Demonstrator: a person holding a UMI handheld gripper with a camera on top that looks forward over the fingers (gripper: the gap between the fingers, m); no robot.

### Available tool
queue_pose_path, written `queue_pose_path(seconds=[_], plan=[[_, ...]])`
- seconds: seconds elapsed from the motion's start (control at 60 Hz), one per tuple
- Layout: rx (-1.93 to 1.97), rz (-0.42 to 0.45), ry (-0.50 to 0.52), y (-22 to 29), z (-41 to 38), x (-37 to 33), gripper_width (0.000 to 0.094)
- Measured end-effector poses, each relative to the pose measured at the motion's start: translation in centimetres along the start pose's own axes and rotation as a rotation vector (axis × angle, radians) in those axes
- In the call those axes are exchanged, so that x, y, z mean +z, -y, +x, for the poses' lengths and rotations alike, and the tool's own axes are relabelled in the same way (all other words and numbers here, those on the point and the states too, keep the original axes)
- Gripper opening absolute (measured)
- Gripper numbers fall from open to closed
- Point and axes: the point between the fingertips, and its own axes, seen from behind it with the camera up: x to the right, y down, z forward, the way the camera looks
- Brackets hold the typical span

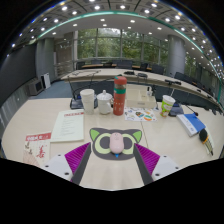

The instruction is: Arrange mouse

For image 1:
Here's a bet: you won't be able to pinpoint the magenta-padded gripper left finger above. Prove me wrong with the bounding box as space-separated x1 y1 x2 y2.
42 141 92 186

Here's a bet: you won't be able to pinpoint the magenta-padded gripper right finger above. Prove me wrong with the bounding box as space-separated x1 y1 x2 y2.
132 143 182 186

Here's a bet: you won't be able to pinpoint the pink computer mouse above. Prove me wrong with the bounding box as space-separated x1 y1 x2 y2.
109 132 125 155

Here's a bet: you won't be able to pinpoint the dark cat-face mouse pad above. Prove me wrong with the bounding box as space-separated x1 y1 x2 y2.
89 127 143 161

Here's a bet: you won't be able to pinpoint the red and white booklet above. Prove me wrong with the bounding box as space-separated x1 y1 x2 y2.
22 131 52 168

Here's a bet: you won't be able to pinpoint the white paper booklet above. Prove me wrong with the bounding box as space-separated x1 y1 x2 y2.
50 109 85 144

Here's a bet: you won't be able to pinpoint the blue and white book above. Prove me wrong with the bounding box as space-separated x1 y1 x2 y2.
175 113 207 138

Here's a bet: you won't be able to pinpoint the dark gooseneck microphone base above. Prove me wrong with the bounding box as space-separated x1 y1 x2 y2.
168 102 200 118

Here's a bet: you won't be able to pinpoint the colourful sticker sheet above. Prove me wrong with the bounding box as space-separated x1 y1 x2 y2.
124 106 158 123

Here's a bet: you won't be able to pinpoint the green-printed paper drink cup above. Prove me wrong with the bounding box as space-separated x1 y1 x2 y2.
159 94 176 118

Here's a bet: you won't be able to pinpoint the black gooseneck desk microphone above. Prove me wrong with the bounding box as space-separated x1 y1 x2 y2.
67 69 101 110

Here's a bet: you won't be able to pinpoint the white paper cup stack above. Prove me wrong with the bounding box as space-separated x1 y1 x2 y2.
79 88 96 116

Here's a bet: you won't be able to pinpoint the cream cardboard box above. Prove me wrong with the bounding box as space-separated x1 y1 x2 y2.
125 87 158 110

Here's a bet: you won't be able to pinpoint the white lidded ceramic mug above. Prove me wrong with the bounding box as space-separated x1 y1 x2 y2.
96 89 114 116

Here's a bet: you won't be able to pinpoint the grey monitor on floor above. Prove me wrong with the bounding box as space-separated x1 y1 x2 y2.
27 79 45 97

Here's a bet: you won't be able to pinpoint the red bottle with green band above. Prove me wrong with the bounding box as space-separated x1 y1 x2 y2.
112 75 128 117

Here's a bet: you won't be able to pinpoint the white floor cabinet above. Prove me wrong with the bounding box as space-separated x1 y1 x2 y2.
40 72 52 90

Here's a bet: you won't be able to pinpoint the curved conference table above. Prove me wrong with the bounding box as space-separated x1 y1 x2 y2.
59 68 224 112

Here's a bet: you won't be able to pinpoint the dark office chairs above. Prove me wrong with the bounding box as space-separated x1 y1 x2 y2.
76 59 216 98

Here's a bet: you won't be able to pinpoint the ceiling lights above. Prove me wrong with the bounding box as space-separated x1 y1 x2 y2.
9 0 224 78

